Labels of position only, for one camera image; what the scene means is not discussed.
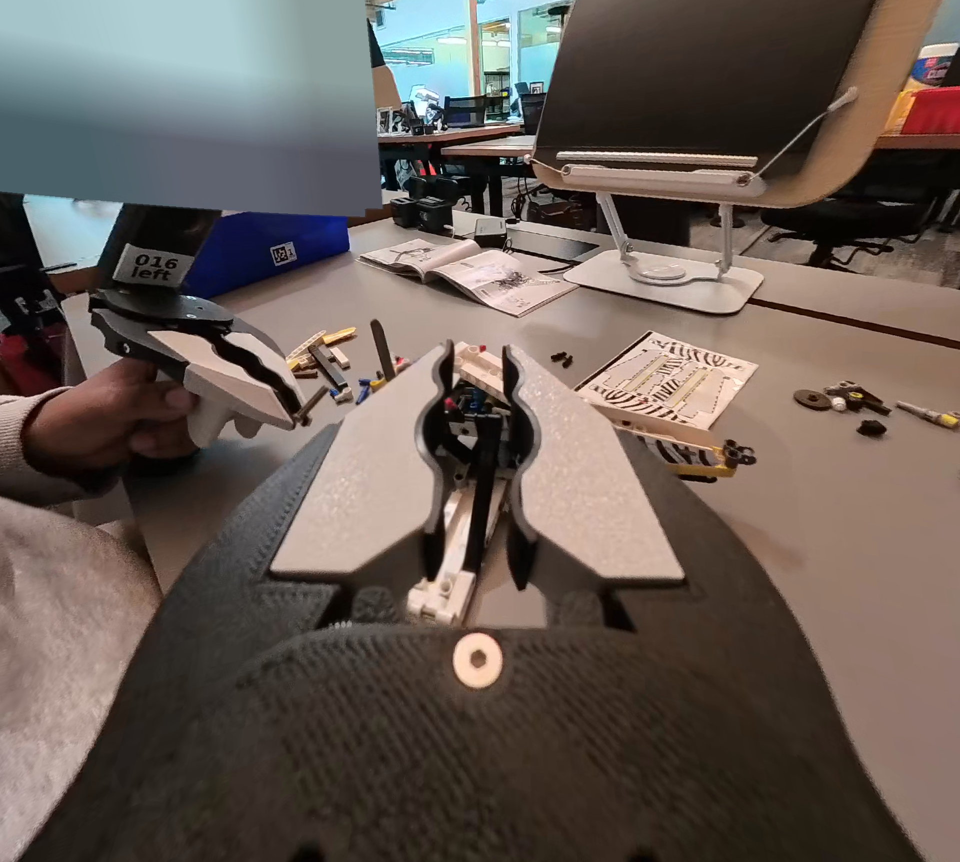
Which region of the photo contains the black lego beam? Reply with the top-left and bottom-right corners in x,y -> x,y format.
307,345 -> 354,391

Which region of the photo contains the person's left hand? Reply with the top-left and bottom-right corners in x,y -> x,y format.
22,356 -> 201,475

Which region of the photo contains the grey lego propeller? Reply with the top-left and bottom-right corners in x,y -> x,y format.
369,318 -> 396,383

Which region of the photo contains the grey hooded sweatshirt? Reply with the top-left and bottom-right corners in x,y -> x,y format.
0,495 -> 162,862

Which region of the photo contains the red and black bag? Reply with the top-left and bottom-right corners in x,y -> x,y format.
0,262 -> 84,398

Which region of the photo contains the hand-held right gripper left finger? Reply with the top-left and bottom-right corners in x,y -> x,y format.
268,339 -> 456,587

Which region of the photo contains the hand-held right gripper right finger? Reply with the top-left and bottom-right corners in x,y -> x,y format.
501,343 -> 688,592

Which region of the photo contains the grey lego pin yellow tip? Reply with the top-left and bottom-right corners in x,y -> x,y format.
896,401 -> 960,428

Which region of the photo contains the black battery charger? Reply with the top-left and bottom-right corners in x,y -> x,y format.
390,176 -> 457,233

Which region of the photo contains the wooden office desk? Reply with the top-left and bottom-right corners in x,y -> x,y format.
378,122 -> 526,203

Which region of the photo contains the zebra striped lego plane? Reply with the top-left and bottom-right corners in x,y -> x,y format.
405,339 -> 757,627

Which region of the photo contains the lego instruction booklet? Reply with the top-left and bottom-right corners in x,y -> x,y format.
358,238 -> 580,318

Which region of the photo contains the zebra striped sticker sheet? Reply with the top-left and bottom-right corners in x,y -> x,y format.
576,331 -> 759,426

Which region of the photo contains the black lego wheel assembly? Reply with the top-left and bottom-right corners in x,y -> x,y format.
795,380 -> 894,417

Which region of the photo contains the small dark tan lego axle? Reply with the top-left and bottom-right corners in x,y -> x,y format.
291,386 -> 331,428

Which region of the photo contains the red box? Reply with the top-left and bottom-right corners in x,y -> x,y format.
885,86 -> 960,137

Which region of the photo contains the person's left forearm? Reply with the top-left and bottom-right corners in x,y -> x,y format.
0,386 -> 76,507

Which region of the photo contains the slim grey tablet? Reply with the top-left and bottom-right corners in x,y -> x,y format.
510,232 -> 601,272

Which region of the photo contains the pile of small lego pieces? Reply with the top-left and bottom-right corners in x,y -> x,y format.
330,352 -> 414,406

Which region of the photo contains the black office chair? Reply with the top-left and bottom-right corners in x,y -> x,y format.
761,180 -> 957,271

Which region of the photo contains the blue plastic bin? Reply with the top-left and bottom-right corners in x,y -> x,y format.
183,210 -> 351,298

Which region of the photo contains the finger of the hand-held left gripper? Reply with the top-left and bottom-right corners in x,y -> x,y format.
144,327 -> 307,432
213,324 -> 306,404

